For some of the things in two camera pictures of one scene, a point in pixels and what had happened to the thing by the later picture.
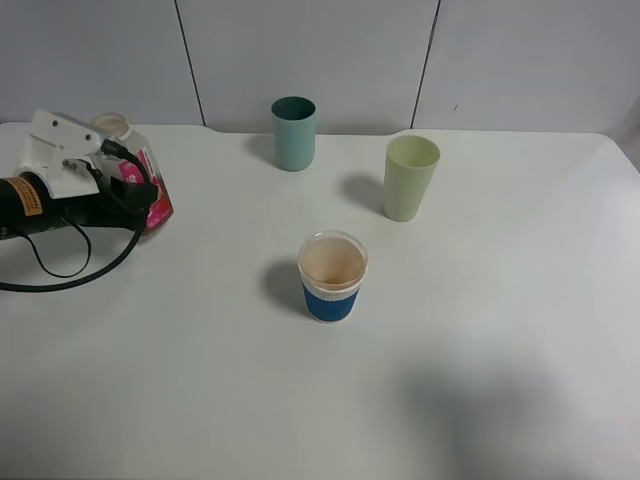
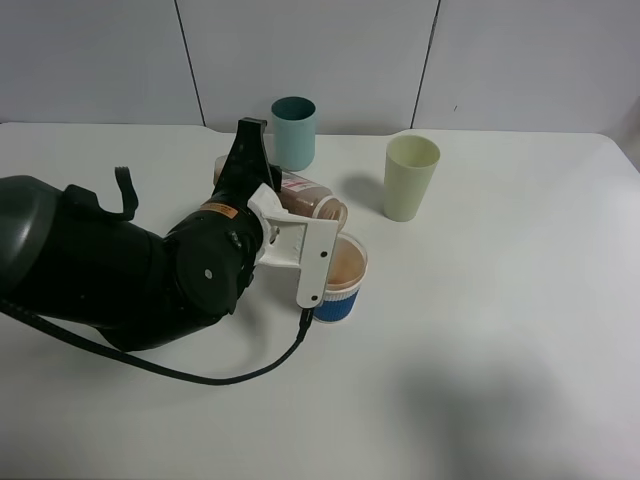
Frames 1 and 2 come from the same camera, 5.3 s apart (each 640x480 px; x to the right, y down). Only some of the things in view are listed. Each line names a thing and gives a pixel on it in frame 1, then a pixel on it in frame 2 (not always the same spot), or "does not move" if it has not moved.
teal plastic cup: x=294 y=132 does not move
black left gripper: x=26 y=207 to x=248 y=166
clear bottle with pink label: x=111 y=164 to x=297 y=196
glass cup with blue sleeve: x=332 y=266 does not move
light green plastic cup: x=410 y=164 does not move
